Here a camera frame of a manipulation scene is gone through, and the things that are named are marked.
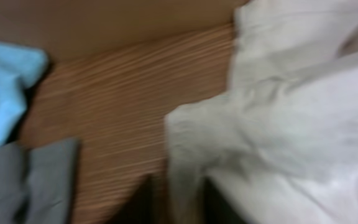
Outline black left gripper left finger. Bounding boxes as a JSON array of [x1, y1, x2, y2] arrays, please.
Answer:
[[110, 175, 154, 224]]

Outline grey shorts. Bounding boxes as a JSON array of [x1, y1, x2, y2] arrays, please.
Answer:
[[0, 138, 79, 224]]

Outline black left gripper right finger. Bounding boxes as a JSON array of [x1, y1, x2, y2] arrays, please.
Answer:
[[203, 179, 246, 224]]

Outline light blue garment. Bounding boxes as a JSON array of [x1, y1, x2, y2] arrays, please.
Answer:
[[0, 42, 49, 146]]

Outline beige cotton shorts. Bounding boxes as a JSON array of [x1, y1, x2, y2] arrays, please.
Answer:
[[165, 0, 358, 223]]

